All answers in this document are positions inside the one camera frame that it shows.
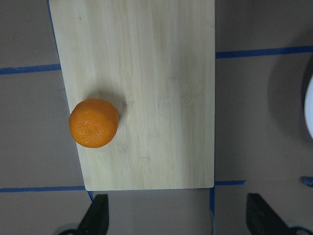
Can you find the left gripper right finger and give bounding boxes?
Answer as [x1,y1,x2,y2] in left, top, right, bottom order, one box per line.
[246,193,292,235]

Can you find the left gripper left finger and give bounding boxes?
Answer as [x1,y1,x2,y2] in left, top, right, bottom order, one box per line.
[77,194,109,235]

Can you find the orange fruit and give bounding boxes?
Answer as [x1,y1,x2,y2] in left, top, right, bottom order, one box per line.
[68,98,119,148]

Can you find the white round plate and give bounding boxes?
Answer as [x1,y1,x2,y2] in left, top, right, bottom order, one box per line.
[304,76,313,138]

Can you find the bamboo cutting board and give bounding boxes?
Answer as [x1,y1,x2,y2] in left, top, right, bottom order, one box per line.
[49,0,215,191]

